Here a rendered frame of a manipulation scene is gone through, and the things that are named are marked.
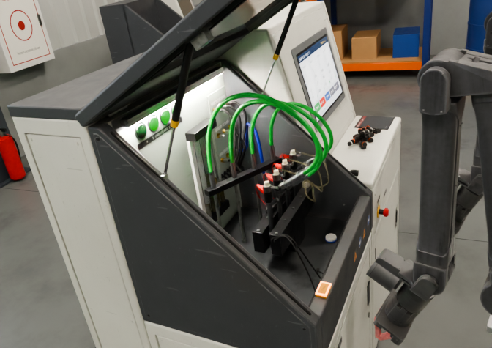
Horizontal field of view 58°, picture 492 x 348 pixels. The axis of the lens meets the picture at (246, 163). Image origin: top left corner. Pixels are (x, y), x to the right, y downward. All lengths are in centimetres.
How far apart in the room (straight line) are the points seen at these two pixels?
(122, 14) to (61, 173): 386
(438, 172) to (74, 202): 100
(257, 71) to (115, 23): 362
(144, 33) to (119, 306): 382
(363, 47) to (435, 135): 590
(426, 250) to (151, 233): 71
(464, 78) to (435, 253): 32
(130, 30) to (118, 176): 397
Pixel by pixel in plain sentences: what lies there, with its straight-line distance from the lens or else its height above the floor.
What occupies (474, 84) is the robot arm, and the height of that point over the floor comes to 159.
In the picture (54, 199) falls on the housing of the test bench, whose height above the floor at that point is 121.
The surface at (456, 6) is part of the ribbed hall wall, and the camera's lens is 765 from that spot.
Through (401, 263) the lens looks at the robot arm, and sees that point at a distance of 96.
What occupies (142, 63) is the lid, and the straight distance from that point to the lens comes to 100.
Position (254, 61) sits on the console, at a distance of 168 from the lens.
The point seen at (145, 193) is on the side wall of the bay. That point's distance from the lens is 118.
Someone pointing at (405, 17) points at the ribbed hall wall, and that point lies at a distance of 768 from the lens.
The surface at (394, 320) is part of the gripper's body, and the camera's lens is 102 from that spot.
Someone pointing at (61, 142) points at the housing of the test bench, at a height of 140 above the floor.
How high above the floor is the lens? 180
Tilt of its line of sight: 25 degrees down
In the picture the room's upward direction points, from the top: 8 degrees counter-clockwise
